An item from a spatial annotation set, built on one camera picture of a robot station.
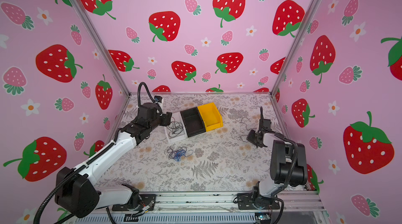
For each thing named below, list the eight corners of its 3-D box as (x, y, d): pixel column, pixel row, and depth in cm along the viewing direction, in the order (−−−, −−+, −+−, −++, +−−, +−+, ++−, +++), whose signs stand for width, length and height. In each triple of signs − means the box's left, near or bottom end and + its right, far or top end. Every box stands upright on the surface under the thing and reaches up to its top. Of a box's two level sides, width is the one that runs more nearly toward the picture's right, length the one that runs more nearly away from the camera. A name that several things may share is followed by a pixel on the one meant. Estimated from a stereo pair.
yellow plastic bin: (206, 133, 101) (206, 127, 96) (198, 112, 112) (197, 106, 107) (223, 127, 104) (224, 121, 98) (213, 108, 115) (214, 102, 109)
